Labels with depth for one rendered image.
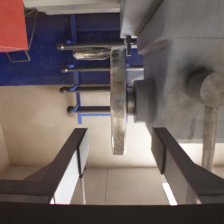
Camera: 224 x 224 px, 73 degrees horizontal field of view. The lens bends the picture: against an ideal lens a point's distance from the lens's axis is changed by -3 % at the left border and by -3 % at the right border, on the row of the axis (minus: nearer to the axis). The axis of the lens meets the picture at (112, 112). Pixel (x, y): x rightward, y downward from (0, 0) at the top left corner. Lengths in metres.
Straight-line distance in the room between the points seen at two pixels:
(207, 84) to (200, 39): 0.06
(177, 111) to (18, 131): 4.14
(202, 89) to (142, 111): 0.12
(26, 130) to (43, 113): 0.63
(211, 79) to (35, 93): 3.70
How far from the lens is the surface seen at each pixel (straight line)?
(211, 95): 0.22
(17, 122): 4.22
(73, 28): 3.38
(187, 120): 0.29
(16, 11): 2.25
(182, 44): 0.23
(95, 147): 3.82
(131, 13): 0.28
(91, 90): 3.02
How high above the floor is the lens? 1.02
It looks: 16 degrees up
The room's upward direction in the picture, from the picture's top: 179 degrees clockwise
